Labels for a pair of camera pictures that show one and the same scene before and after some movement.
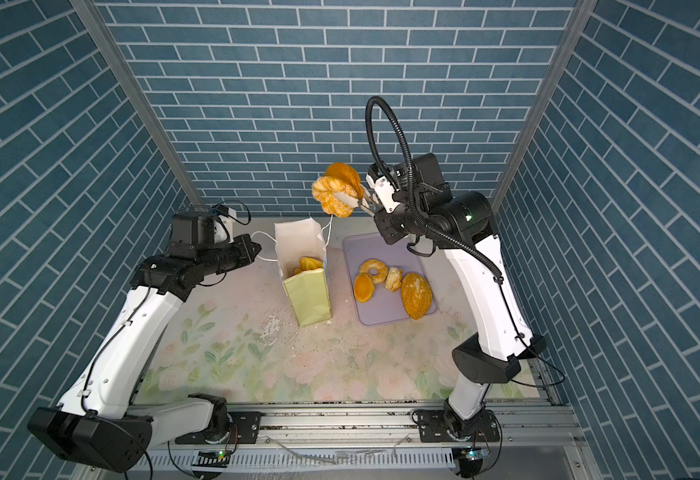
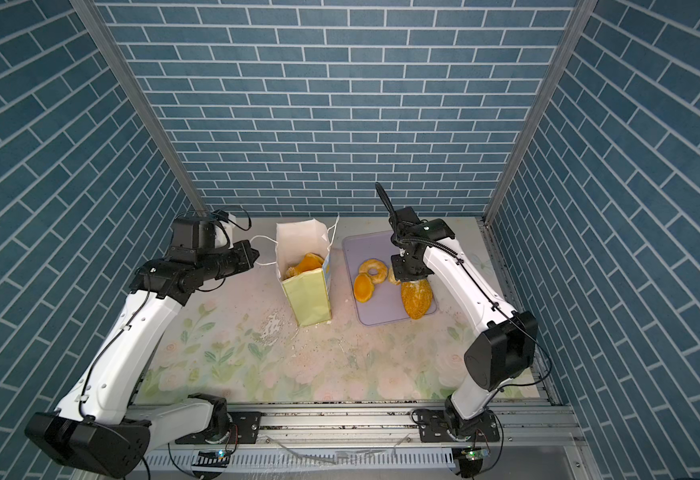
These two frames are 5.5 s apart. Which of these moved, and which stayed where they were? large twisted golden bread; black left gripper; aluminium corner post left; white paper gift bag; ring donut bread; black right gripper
Moved: large twisted golden bread; black right gripper
Stayed: aluminium corner post left; black left gripper; ring donut bread; white paper gift bag
